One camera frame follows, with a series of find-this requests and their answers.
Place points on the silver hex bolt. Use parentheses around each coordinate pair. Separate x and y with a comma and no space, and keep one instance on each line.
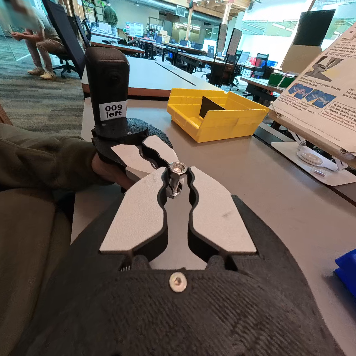
(175,182)

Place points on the grey desk with wood edge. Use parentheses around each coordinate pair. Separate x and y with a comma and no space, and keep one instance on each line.
(155,78)

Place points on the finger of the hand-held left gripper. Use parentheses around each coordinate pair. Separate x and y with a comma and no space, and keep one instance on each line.
(128,158)
(160,150)

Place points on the black office chair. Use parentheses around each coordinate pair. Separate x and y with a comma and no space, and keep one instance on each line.
(64,33)
(65,62)

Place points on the white document stand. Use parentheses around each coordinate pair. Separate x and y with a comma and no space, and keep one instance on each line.
(292,155)

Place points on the black bin divider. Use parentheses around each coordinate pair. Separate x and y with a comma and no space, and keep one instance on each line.
(208,108)

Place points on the person's left forearm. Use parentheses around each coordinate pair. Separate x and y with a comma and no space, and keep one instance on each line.
(41,155)

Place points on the silver hex nut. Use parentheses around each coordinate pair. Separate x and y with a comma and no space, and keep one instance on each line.
(172,167)

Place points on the green plastic bin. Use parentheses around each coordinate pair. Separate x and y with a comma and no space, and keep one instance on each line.
(278,79)

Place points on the yellow plastic bin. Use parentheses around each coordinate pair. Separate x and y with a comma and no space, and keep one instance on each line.
(222,125)

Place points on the person's left hand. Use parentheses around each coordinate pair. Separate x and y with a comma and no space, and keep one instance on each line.
(111,173)

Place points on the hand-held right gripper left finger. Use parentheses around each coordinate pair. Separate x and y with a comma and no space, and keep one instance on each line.
(136,219)

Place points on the instruction board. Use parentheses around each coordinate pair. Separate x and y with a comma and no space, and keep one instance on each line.
(319,97)

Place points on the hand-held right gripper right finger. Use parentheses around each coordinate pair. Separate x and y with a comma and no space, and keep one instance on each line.
(219,219)

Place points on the blue plastic bin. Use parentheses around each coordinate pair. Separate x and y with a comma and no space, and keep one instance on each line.
(347,272)

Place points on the person's olive hoodie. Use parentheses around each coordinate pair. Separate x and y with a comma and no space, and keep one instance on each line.
(27,250)

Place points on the black beige board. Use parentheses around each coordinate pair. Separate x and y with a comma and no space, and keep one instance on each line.
(314,27)

